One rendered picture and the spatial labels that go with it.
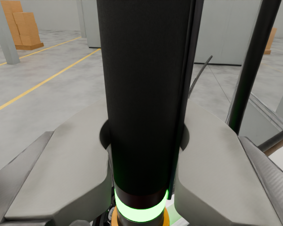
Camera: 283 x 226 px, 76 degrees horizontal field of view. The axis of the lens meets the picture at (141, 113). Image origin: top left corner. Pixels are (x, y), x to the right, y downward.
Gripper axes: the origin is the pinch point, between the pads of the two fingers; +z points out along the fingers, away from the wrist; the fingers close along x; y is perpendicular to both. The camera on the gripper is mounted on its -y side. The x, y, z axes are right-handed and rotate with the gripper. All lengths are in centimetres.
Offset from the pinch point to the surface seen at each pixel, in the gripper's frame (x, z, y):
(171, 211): 2.5, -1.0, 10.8
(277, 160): 30.4, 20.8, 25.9
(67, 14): -524, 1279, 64
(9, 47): -384, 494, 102
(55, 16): -607, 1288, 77
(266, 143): 15.5, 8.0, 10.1
